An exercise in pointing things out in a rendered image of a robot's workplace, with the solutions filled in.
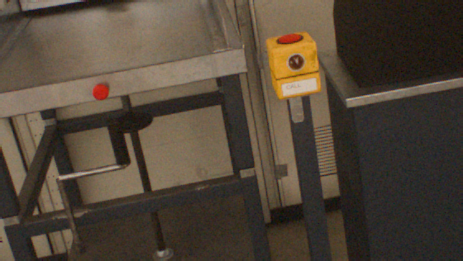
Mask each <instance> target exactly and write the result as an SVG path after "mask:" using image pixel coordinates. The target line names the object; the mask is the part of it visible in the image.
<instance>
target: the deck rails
mask: <svg viewBox="0 0 463 261"><path fill-rule="evenodd" d="M199 4H200V7H201V10H202V13H203V18H204V21H205V25H206V27H207V31H208V36H209V40H210V42H211V45H212V51H213V53H217V52H222V51H225V50H232V47H231V44H230V41H229V40H228V38H227V31H226V27H225V22H224V17H223V15H222V12H221V10H220V6H219V3H218V0H199ZM31 19H32V18H31V17H30V18H25V19H21V18H20V16H19V12H18V10H17V5H16V2H15V0H9V2H8V3H7V4H6V5H5V6H4V7H3V8H2V9H1V10H0V64H1V63H2V61H3V60H4V58H5V57H6V55H7V54H8V52H9V51H10V49H11V48H12V47H13V45H14V44H15V42H16V41H17V39H18V37H19V36H20V34H21V33H22V32H23V31H24V30H25V29H26V27H27V25H28V24H29V22H30V21H31Z"/></svg>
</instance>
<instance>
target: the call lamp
mask: <svg viewBox="0 0 463 261"><path fill-rule="evenodd" d="M304 65H305V58H304V57H303V56H302V55H301V54H300V53H294V54H291V55H290V56H289V57H288V59H287V66H288V67H289V69H291V70H292V71H299V70H300V69H302V68H303V66H304Z"/></svg>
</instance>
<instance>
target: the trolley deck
mask: <svg viewBox="0 0 463 261"><path fill-rule="evenodd" d="M218 3H219V6H220V10H221V12H222V15H223V17H224V22H225V27H226V31H227V38H228V40H229V41H230V44H231V48H232V50H225V51H222V52H217V53H213V51H212V45H211V42H210V40H209V36H208V31H207V27H206V25H205V21H204V18H203V13H202V10H201V7H200V4H199V0H136V1H132V2H124V3H119V4H115V5H110V6H106V7H105V6H102V7H94V8H89V9H85V10H81V11H76V12H68V13H63V14H55V15H50V16H45V17H37V18H33V19H31V21H30V22H29V24H28V25H27V27H26V29H25V30H24V31H23V32H22V33H21V34H20V36H19V37H18V39H17V41H16V42H15V44H14V45H13V47H12V48H11V49H10V51H9V52H8V54H7V55H6V57H5V58H4V60H3V61H2V63H1V64H0V119H2V118H6V117H10V116H18V115H22V114H27V113H36V112H43V111H48V110H52V109H57V108H61V107H69V106H73V105H78V104H83V103H87V102H95V101H99V100H98V99H97V98H95V97H94V95H93V89H94V87H95V86H96V85H98V84H104V85H106V87H107V88H108V97H107V98H106V99H108V98H112V97H124V96H128V95H132V94H137V93H144V92H149V91H153V90H157V89H162V88H169V87H173V86H178V85H182V84H186V83H194V82H202V81H206V80H210V79H215V78H222V77H226V76H231V75H235V74H242V73H247V72H249V71H248V66H247V62H246V52H245V47H244V44H243V42H242V40H241V36H240V34H239V31H238V30H237V28H236V24H235V22H234V21H233V18H232V15H231V13H230V12H229V10H228V7H227V5H226V3H225V0H218Z"/></svg>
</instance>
